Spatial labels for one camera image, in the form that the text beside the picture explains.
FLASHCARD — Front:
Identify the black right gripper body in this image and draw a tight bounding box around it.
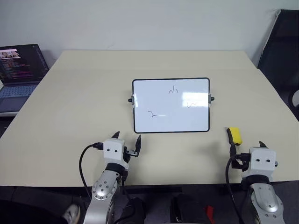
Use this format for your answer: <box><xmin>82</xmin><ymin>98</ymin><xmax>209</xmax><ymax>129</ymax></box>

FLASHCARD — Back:
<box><xmin>231</xmin><ymin>152</ymin><xmax>250</xmax><ymax>173</ymax></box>

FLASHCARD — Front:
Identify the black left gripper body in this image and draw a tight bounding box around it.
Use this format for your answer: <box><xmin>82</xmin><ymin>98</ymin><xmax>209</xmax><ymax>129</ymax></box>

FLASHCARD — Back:
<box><xmin>123</xmin><ymin>146</ymin><xmax>141</xmax><ymax>164</ymax></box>

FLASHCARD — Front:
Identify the yellow eraser with black felt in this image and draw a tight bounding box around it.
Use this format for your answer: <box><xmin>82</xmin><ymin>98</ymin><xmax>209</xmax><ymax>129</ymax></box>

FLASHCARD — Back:
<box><xmin>225</xmin><ymin>126</ymin><xmax>244</xmax><ymax>146</ymax></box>

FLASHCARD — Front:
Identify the black-framed tabletop whiteboard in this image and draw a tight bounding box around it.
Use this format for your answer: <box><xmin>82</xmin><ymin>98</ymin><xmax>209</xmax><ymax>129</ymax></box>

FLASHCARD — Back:
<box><xmin>128</xmin><ymin>77</ymin><xmax>216</xmax><ymax>134</ymax></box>

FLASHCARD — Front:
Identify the small red object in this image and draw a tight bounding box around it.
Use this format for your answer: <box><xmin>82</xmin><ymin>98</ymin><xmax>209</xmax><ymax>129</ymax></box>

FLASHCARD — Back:
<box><xmin>204</xmin><ymin>205</ymin><xmax>215</xmax><ymax>224</ymax></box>

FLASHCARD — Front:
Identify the white sneaker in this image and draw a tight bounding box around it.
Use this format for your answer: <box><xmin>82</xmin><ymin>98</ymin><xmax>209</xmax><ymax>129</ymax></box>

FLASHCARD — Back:
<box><xmin>62</xmin><ymin>203</ymin><xmax>81</xmax><ymax>224</ymax></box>

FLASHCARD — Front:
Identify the open grey laptop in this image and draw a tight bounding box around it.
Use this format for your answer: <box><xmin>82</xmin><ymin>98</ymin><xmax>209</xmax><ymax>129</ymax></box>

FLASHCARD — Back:
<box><xmin>0</xmin><ymin>44</ymin><xmax>50</xmax><ymax>117</ymax></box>

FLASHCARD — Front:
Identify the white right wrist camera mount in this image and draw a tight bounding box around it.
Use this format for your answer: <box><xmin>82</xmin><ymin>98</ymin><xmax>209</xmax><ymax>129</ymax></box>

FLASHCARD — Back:
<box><xmin>242</xmin><ymin>146</ymin><xmax>279</xmax><ymax>182</ymax></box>

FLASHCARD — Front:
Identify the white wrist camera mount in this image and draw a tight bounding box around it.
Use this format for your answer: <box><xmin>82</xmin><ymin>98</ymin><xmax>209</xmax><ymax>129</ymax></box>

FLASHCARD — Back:
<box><xmin>102</xmin><ymin>138</ymin><xmax>130</xmax><ymax>170</ymax></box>
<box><xmin>242</xmin><ymin>146</ymin><xmax>279</xmax><ymax>182</ymax></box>

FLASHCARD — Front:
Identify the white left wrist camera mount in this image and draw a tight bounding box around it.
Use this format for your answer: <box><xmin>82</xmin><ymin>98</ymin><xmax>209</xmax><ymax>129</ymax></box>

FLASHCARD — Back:
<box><xmin>102</xmin><ymin>138</ymin><xmax>130</xmax><ymax>170</ymax></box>

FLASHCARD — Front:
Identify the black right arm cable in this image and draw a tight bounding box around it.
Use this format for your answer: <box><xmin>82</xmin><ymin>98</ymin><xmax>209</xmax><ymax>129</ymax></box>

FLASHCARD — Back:
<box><xmin>225</xmin><ymin>153</ymin><xmax>244</xmax><ymax>224</ymax></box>

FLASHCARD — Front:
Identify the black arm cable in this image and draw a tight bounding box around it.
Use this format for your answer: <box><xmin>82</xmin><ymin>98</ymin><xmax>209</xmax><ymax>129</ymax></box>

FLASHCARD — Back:
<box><xmin>225</xmin><ymin>153</ymin><xmax>244</xmax><ymax>224</ymax></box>
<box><xmin>78</xmin><ymin>142</ymin><xmax>105</xmax><ymax>202</ymax></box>

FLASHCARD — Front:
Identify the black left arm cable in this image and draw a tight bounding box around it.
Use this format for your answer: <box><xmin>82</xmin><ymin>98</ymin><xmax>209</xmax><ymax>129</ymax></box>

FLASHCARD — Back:
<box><xmin>78</xmin><ymin>142</ymin><xmax>105</xmax><ymax>202</ymax></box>

